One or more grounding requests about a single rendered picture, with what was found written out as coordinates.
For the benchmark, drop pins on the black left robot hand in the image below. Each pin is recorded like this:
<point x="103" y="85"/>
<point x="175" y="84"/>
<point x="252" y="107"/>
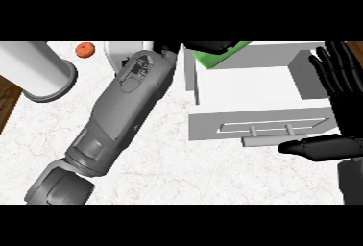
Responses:
<point x="209" y="45"/>

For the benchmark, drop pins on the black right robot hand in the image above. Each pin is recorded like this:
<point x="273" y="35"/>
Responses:
<point x="343" y="105"/>

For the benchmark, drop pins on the green cup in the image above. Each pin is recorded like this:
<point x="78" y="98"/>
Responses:
<point x="212" y="60"/>

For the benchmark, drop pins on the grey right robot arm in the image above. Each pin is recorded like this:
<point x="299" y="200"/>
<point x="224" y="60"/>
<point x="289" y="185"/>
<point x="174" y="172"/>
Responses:
<point x="351" y="182"/>

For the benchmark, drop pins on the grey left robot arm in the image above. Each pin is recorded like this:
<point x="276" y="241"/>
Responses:
<point x="125" y="102"/>

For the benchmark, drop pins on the white open drawer box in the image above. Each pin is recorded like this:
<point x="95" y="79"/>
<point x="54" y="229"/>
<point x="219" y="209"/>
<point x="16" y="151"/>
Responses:
<point x="245" y="89"/>

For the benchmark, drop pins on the grey drawer front panel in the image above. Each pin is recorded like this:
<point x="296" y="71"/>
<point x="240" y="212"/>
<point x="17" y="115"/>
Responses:
<point x="208" y="123"/>

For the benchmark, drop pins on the white block appliance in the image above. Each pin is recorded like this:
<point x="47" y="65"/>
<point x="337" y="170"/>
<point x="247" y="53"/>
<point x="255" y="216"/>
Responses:
<point x="118" y="51"/>

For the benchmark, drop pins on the orange fruit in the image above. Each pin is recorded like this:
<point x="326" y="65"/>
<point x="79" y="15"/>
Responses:
<point x="84" y="50"/>

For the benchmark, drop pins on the white cylinder with grey rim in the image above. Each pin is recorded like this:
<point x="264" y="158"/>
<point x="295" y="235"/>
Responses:
<point x="32" y="67"/>

